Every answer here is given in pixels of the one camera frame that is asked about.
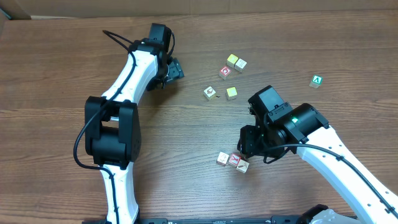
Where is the green V wooden block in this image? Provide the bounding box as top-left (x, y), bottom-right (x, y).
top-left (309, 75), bottom-right (323, 88)

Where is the red circle wooden block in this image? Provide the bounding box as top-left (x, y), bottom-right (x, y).
top-left (219, 66), bottom-right (231, 80)

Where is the yellow wooden block upper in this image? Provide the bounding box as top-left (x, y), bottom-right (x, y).
top-left (226, 54), bottom-right (239, 68)

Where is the yellow wooden block centre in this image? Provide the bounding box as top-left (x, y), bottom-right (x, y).
top-left (226, 87), bottom-right (238, 100)

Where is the yellow wooden block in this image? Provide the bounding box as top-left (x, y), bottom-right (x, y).
top-left (226, 54), bottom-right (239, 68)
top-left (226, 87), bottom-right (238, 100)

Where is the red picture wooden block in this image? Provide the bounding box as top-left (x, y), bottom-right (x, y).
top-left (216, 152), bottom-right (229, 166)

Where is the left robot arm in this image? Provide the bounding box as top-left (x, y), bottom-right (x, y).
top-left (73, 23), bottom-right (184, 223)

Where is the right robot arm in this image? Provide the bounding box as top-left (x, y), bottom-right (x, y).
top-left (237, 85), bottom-right (397, 223)

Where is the hammer picture wooden block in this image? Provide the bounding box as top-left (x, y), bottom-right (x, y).
top-left (236, 159), bottom-right (249, 173)

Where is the red Y wooden block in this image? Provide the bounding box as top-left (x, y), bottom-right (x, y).
top-left (228, 153), bottom-right (241, 167)

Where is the brown animal wooden block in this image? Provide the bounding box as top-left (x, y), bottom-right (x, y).
top-left (203, 86), bottom-right (216, 100)

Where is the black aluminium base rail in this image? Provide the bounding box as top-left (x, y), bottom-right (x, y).
top-left (81, 214), bottom-right (358, 224)

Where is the white wooden block upper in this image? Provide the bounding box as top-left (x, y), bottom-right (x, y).
top-left (234, 58), bottom-right (247, 72)

